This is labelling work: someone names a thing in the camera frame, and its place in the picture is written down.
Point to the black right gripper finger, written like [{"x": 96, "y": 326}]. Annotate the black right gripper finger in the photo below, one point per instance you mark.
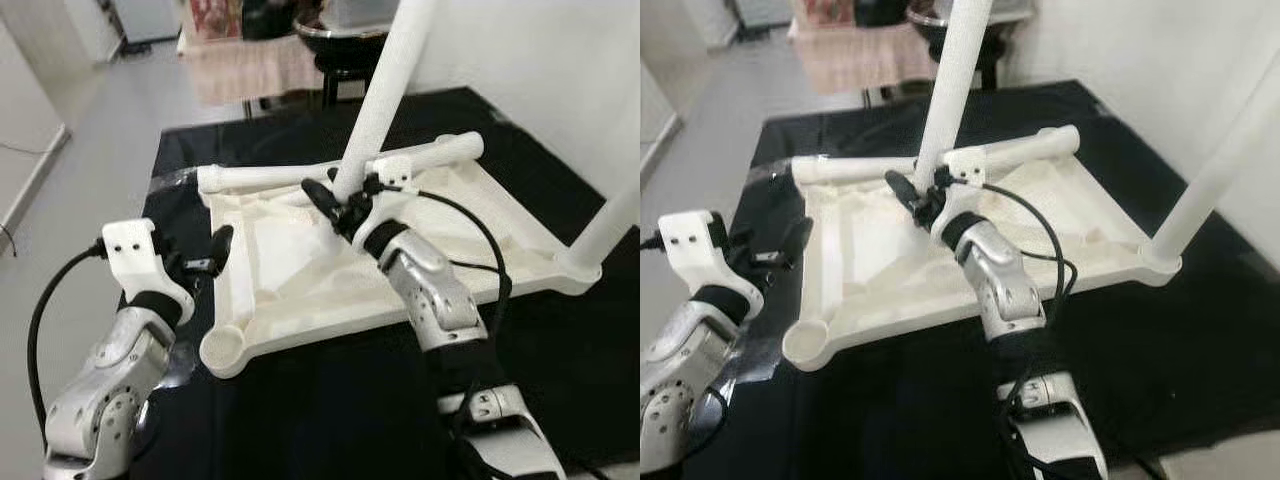
[
  {"x": 322, "y": 198},
  {"x": 903, "y": 188}
]

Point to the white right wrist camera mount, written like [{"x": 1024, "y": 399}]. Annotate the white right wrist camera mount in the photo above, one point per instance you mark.
[
  {"x": 965, "y": 165},
  {"x": 392, "y": 172}
]

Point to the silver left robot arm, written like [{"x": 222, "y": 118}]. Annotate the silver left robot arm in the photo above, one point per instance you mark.
[
  {"x": 685, "y": 370},
  {"x": 105, "y": 390}
]

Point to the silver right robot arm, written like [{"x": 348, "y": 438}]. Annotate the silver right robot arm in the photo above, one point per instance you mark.
[
  {"x": 435, "y": 295},
  {"x": 1005, "y": 285}
]

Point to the black tablecloth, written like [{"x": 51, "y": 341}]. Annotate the black tablecloth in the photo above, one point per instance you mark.
[
  {"x": 1180, "y": 350},
  {"x": 350, "y": 420}
]

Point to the black bag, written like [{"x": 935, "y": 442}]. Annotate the black bag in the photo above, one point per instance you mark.
[
  {"x": 880, "y": 10},
  {"x": 270, "y": 18}
]

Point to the white floor appliance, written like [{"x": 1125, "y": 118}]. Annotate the white floor appliance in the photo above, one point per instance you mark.
[
  {"x": 760, "y": 12},
  {"x": 145, "y": 20}
]

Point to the red printed carton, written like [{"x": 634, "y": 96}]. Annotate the red printed carton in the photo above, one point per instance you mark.
[
  {"x": 825, "y": 10},
  {"x": 215, "y": 18}
]

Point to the beige cloth-covered table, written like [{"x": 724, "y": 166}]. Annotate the beige cloth-covered table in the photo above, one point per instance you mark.
[
  {"x": 250, "y": 70},
  {"x": 860, "y": 60}
]

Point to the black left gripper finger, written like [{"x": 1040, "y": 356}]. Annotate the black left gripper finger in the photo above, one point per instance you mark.
[
  {"x": 222, "y": 248},
  {"x": 797, "y": 238}
]

